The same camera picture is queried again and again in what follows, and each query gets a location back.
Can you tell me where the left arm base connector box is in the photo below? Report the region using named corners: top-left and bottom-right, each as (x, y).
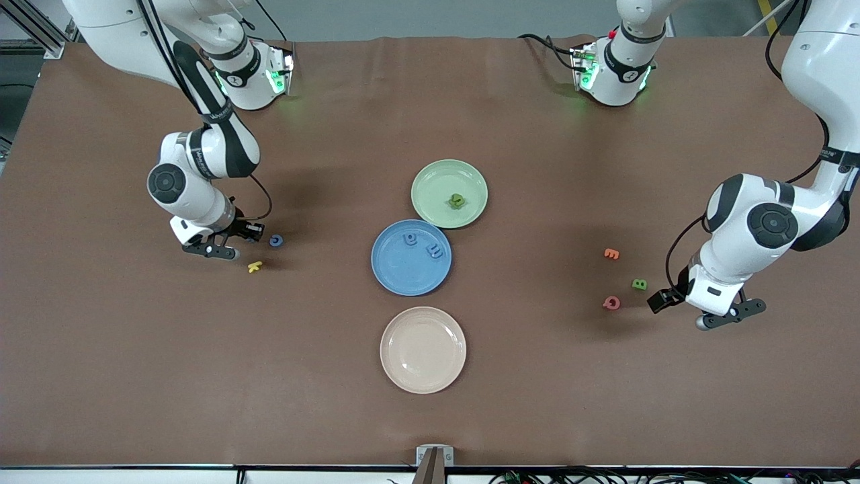
top-left (570, 42), bottom-right (600, 93)

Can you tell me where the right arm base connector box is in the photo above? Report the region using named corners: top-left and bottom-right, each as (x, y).
top-left (267, 44), bottom-right (296, 96)

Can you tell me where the brown table cover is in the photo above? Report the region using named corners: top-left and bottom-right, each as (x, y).
top-left (0, 35), bottom-right (860, 468)

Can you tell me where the blue plate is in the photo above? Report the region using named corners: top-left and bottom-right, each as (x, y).
top-left (371, 219), bottom-right (453, 297)

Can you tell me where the green plate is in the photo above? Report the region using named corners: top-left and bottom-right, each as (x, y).
top-left (411, 159), bottom-right (489, 230)

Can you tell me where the beige plate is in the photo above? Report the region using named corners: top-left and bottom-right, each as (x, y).
top-left (380, 306), bottom-right (468, 395)

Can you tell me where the black cable bundle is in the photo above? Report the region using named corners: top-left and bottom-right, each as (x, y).
top-left (487, 466), bottom-right (860, 484)

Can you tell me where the black base cable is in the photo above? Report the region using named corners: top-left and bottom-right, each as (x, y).
top-left (259, 0), bottom-right (296, 46)
top-left (517, 32), bottom-right (582, 73)

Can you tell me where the aluminium frame profile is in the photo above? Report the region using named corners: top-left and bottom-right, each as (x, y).
top-left (0, 0), bottom-right (75, 60)

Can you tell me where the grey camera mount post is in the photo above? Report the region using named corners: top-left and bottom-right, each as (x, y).
top-left (412, 448), bottom-right (445, 484)

